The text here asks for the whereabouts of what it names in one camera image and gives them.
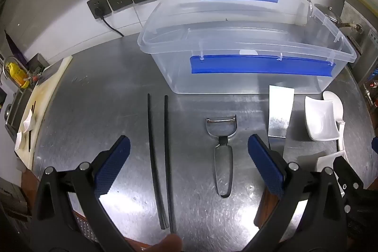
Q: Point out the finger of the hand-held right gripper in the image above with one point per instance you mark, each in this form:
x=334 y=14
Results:
x=344 y=172

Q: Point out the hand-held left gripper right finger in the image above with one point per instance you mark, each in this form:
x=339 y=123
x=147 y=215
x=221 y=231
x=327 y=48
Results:
x=265 y=165

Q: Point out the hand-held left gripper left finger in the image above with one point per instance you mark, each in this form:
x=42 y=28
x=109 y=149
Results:
x=113 y=163

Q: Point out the black chopstick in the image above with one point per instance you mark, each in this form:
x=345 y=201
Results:
x=153 y=157
x=167 y=157

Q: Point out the metal peeler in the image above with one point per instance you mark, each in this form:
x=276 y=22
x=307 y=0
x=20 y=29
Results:
x=223 y=178

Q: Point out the clear plastic container blue latches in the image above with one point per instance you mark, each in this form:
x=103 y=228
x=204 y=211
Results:
x=254 y=66

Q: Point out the person's left hand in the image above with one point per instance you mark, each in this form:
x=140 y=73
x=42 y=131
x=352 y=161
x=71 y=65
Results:
x=167 y=243

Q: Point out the white square dish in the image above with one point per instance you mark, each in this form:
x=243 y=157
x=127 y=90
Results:
x=320 y=122

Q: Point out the white ceramic spoon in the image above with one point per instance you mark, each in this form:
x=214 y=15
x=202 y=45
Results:
x=339 y=110

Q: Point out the white paper scrap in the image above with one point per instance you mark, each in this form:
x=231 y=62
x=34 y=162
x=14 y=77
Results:
x=28 y=123

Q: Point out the white cutting board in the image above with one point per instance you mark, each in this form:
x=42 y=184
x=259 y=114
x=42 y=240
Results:
x=48 y=83

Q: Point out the grey metal box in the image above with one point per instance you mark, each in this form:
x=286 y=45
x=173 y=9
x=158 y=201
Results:
x=38 y=61

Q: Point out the yellow plastic object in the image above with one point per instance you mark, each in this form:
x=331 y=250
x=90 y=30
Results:
x=17 y=75

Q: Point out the metal faucet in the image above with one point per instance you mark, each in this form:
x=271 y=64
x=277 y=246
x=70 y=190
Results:
x=350 y=25

